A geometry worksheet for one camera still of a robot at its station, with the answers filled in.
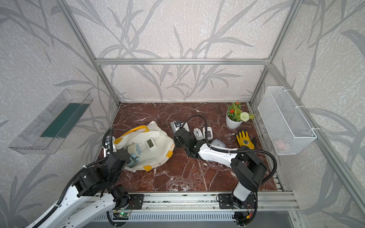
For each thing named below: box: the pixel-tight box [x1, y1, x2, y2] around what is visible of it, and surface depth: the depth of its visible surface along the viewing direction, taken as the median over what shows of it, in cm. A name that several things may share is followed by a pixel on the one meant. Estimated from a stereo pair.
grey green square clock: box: [145, 137, 158, 152], surface depth 93 cm
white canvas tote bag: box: [113, 120, 176, 173], surface depth 89 cm
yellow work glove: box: [236, 130, 255, 150], surface depth 97 cm
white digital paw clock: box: [202, 126, 214, 142], surface depth 98 cm
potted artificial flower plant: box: [225, 101, 256, 130], surface depth 96 cm
